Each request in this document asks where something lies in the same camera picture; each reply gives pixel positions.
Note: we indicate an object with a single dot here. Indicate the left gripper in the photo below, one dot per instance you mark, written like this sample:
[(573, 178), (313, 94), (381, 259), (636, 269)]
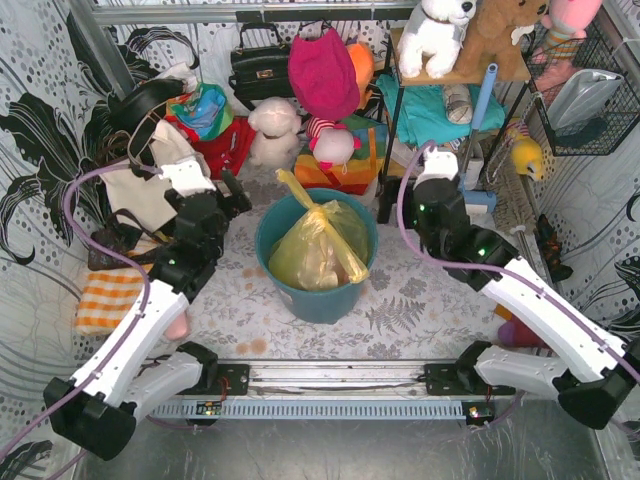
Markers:
[(226, 195)]

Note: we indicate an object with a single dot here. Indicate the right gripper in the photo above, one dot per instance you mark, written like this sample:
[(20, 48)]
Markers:
[(406, 209)]

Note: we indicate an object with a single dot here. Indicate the blue floor mop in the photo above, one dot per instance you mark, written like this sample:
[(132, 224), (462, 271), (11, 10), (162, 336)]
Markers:
[(478, 202)]

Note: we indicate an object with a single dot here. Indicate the yellow trash bag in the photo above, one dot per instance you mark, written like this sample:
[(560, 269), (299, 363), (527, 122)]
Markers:
[(326, 248)]

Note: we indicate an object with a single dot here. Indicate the teal trash bin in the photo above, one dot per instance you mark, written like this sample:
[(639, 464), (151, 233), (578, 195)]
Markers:
[(320, 307)]

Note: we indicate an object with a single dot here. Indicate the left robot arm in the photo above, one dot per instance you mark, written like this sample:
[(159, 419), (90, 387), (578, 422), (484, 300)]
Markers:
[(99, 407)]

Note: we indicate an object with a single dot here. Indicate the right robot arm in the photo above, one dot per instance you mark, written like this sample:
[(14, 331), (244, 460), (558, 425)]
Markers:
[(591, 371)]

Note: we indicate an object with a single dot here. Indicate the rainbow striped bag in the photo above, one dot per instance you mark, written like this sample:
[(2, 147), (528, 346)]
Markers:
[(359, 172)]

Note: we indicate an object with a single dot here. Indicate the colourful printed bag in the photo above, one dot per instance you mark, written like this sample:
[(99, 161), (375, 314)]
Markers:
[(202, 115)]

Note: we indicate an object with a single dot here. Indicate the white sneakers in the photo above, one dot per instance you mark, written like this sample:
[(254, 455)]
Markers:
[(401, 154)]

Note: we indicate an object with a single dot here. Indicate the red cloth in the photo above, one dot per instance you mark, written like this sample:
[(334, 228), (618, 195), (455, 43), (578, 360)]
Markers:
[(229, 150)]

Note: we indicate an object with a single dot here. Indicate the teal folded cloth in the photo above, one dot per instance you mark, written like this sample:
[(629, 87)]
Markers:
[(423, 116)]

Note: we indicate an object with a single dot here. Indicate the yellow plush duck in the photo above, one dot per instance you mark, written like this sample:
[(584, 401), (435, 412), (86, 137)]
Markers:
[(525, 153)]

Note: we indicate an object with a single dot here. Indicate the pink rolled towel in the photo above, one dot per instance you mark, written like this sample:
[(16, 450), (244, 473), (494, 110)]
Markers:
[(179, 328)]

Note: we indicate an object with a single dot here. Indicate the cream plush sheep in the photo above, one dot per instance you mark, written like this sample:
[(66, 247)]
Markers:
[(277, 125)]

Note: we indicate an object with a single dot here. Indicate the pink white plush doll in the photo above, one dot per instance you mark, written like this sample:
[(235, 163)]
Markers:
[(331, 143)]

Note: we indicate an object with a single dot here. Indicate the orange checkered cloth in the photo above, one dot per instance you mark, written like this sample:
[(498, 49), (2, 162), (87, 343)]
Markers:
[(105, 300)]

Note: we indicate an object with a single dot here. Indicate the purple orange sock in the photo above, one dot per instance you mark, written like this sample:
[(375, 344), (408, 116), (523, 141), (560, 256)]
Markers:
[(514, 333)]

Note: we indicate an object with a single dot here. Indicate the black leather handbag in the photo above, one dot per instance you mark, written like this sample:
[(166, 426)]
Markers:
[(262, 72)]

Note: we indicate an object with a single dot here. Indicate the orange plush toy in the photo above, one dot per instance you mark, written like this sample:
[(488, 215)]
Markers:
[(363, 62)]

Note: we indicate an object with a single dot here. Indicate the magenta fabric hat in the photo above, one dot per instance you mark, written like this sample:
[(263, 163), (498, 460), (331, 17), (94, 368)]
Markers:
[(322, 76)]

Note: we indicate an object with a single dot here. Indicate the brown teddy bear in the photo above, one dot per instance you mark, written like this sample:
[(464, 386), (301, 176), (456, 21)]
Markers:
[(496, 31)]

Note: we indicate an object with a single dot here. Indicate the white plush dog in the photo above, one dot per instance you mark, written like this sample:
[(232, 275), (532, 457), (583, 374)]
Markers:
[(432, 37)]

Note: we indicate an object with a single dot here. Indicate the silver foil pouch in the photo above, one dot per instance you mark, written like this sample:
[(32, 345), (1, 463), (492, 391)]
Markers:
[(582, 96)]

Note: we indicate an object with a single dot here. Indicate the pink plush toy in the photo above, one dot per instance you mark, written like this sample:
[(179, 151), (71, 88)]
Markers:
[(566, 23)]

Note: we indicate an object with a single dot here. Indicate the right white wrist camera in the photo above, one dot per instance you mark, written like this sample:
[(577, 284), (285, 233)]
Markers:
[(438, 165)]

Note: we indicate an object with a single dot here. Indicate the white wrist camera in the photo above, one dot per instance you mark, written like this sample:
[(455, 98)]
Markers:
[(438, 165), (186, 178)]

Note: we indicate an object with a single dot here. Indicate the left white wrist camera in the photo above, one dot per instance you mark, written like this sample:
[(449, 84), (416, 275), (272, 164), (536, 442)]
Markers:
[(186, 178)]

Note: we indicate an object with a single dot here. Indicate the aluminium front rail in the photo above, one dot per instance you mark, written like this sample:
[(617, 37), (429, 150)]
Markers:
[(340, 375)]

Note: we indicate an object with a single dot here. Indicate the black wire basket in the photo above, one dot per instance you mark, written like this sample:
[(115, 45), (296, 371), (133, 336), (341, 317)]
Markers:
[(605, 132)]

